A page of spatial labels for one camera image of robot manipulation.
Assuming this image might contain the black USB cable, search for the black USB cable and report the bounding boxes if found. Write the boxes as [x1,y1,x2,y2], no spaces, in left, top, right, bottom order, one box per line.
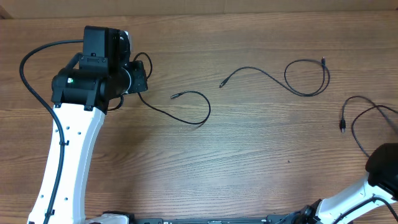
[339,95,398,158]
[132,52,212,126]
[218,57,331,98]

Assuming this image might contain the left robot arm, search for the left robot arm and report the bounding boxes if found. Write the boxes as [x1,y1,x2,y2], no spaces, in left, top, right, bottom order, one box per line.
[27,26,147,223]

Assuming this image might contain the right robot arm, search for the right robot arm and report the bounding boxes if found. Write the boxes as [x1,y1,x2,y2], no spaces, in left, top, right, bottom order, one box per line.
[306,143,397,223]

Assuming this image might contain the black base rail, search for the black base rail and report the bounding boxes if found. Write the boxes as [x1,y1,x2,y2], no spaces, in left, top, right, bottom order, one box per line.
[85,211,320,224]

